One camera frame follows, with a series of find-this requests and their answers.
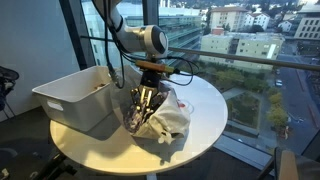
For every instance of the purple white knitted cloth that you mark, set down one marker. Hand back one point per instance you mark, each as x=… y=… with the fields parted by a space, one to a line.
x=134 y=119

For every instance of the wooden chair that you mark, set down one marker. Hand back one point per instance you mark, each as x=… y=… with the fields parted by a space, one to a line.
x=288 y=165

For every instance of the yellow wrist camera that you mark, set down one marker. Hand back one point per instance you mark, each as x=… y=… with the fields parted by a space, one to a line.
x=156 y=67

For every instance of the black chair at left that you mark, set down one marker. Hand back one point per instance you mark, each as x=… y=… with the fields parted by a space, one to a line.
x=8 y=79

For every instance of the metal window railing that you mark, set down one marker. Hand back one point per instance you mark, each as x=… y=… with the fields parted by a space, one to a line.
x=250 y=59

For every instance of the white plastic basket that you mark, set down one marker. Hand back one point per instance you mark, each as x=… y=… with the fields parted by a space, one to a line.
x=72 y=100

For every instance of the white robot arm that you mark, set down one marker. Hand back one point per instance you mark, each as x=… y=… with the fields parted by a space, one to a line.
x=149 y=39

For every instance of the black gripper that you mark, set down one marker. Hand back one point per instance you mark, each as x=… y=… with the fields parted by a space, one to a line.
x=149 y=79

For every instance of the black tripod stand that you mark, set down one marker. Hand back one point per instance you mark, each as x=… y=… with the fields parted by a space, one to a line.
x=53 y=169

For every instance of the round white table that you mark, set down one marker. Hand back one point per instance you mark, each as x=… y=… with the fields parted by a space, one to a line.
x=109 y=148

